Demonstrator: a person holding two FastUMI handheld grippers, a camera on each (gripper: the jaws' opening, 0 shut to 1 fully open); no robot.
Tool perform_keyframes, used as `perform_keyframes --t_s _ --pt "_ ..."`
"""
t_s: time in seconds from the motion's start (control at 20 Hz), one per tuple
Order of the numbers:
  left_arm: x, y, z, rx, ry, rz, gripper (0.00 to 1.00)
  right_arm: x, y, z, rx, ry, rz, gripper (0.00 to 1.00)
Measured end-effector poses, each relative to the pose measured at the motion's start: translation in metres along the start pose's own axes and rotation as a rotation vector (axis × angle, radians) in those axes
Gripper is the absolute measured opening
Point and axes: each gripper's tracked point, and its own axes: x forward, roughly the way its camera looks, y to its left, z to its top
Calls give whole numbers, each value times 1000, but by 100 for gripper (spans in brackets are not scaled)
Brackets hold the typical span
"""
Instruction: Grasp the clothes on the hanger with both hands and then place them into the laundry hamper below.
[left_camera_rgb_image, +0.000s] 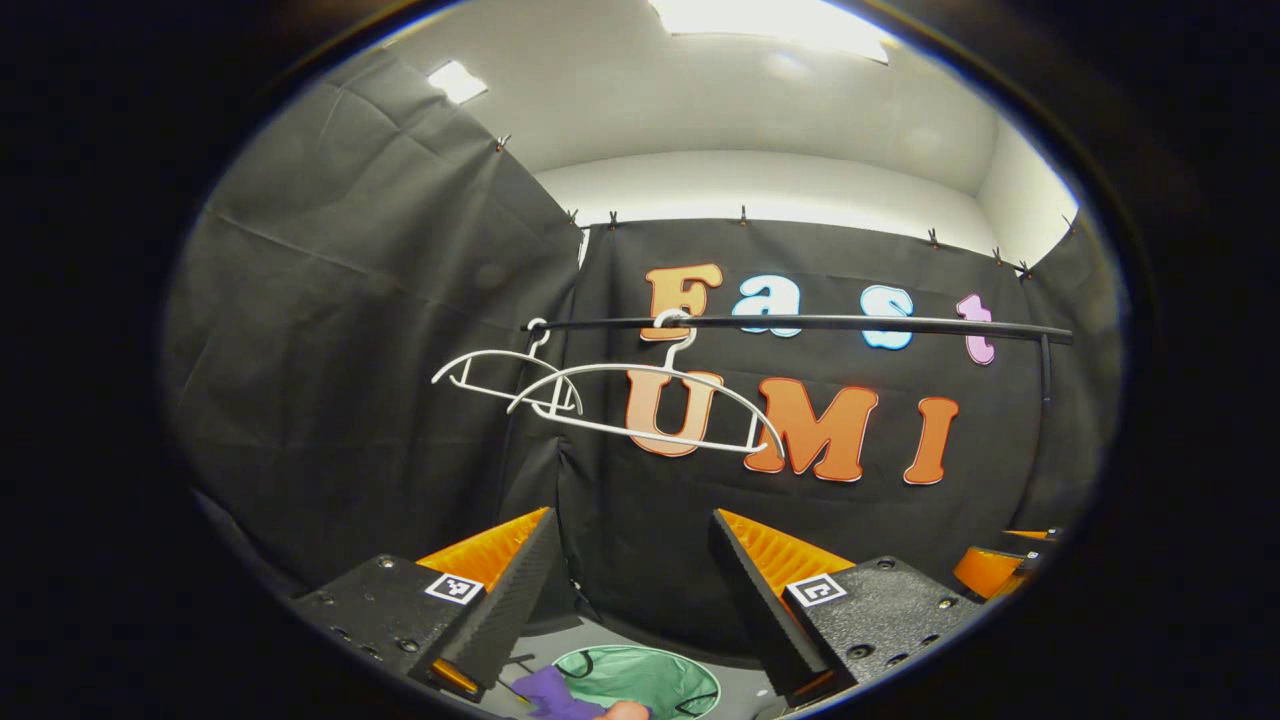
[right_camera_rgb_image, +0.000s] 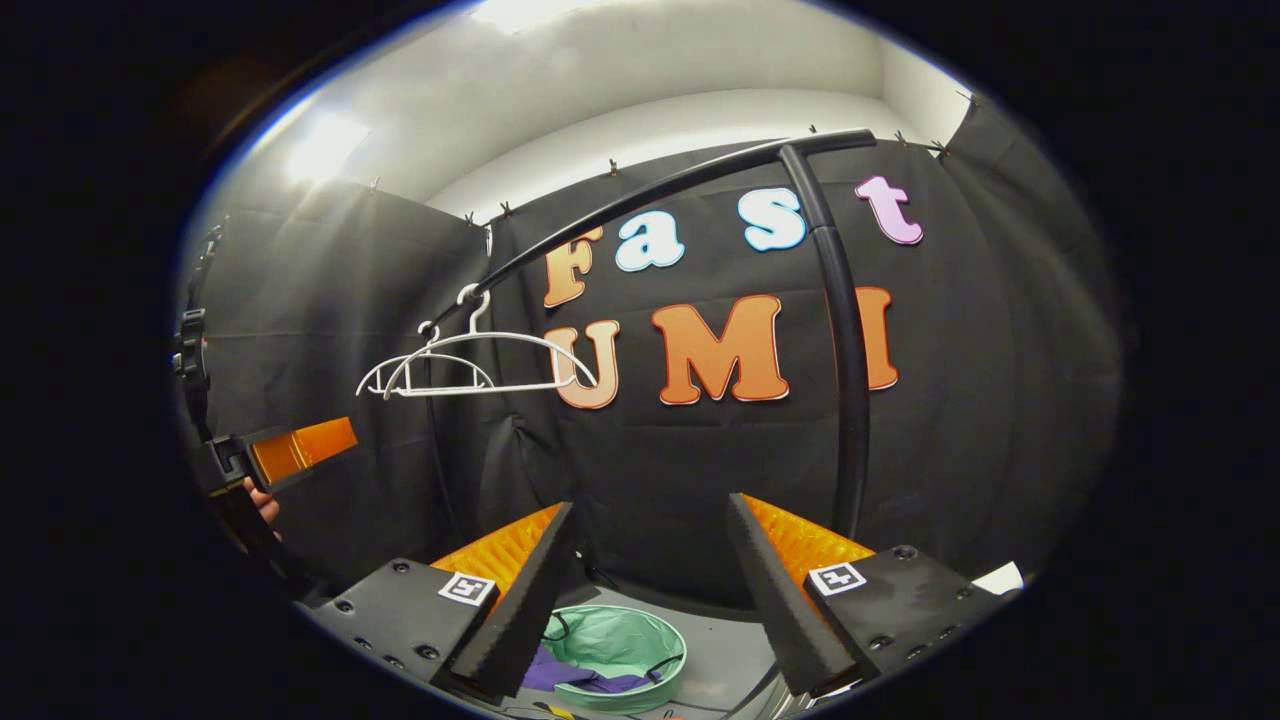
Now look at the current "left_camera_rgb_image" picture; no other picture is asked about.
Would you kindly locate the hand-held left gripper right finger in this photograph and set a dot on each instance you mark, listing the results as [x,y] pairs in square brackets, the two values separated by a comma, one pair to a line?
[760,610]

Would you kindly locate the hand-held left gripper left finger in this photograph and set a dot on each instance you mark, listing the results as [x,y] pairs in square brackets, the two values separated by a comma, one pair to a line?
[505,600]

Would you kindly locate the black backdrop cloth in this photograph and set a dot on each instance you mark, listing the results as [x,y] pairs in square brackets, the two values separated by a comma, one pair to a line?
[350,350]

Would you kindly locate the white plastic hanger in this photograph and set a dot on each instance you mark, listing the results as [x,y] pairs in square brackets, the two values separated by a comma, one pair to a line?
[640,430]
[490,352]

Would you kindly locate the green laundry hamper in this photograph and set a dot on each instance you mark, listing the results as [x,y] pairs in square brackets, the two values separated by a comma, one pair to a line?
[650,680]

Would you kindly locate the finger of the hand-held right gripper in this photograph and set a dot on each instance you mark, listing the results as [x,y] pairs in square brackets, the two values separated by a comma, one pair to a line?
[990,575]
[1035,535]

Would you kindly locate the ceiling light panel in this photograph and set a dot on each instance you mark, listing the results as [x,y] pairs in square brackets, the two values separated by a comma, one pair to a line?
[457,82]
[770,20]

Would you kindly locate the black clothes rack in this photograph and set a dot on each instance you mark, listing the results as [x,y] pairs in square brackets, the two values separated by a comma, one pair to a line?
[800,322]

